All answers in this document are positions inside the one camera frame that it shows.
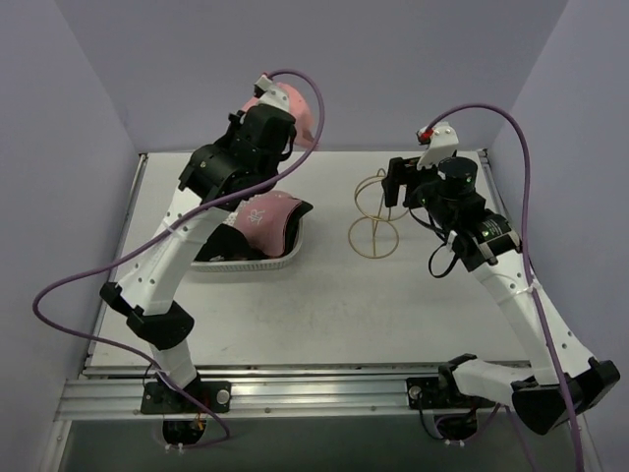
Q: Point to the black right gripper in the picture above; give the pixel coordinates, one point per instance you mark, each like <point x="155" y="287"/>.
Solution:
<point x="394" y="180"/>

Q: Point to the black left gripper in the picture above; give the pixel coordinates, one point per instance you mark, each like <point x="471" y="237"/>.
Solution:
<point x="265" y="126"/>

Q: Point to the plain pink baseball cap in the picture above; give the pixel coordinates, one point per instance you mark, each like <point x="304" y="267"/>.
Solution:
<point x="300" y="110"/>

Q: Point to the gold wire hat stand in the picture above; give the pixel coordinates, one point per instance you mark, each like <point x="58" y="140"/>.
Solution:
<point x="382" y="217"/>

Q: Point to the pink cap with white logo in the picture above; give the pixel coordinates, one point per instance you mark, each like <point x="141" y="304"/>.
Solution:
<point x="263" y="220"/>

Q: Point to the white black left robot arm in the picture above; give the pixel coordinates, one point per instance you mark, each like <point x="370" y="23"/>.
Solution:
<point x="215" y="179"/>

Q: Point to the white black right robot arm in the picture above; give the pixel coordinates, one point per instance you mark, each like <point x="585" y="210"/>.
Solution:
<point x="560" y="366"/>

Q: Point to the black baseball cap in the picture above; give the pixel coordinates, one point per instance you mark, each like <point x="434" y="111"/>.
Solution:
<point x="226" y="244"/>

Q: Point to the white perforated plastic basket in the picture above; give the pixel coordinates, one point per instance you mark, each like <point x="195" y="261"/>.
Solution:
<point x="249" y="266"/>

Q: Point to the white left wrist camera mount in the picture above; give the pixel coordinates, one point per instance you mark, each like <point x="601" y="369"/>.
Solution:
<point x="269" y="93"/>

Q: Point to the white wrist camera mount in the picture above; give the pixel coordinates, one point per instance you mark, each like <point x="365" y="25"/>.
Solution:
<point x="269" y="93"/>
<point x="441" y="141"/>

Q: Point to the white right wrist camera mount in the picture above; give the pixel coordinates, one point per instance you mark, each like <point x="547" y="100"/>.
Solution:
<point x="441" y="141"/>

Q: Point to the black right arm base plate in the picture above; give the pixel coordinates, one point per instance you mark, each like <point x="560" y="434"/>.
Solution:
<point x="426" y="393"/>

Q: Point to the aluminium mounting rail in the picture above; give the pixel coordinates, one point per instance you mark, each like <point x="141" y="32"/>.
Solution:
<point x="102" y="394"/>

